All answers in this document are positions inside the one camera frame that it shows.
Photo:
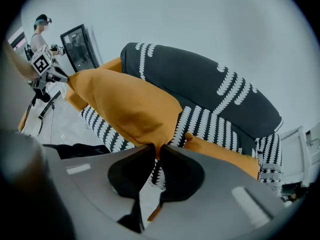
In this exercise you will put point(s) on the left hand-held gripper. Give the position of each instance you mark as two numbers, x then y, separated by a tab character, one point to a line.
42	62

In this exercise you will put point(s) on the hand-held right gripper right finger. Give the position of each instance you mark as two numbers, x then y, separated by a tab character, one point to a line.
212	196

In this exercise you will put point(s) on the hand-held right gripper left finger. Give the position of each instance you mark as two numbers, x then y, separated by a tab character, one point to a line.
87	184

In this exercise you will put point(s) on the orange cushion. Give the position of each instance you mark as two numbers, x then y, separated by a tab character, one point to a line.
125	104
225	154

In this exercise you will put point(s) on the person's left forearm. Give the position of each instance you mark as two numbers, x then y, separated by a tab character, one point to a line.
22	66

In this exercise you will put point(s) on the dark grey patterned blanket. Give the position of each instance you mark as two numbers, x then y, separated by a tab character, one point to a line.
190	74

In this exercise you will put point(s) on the black glass display cabinet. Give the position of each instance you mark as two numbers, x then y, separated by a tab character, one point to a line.
78	49

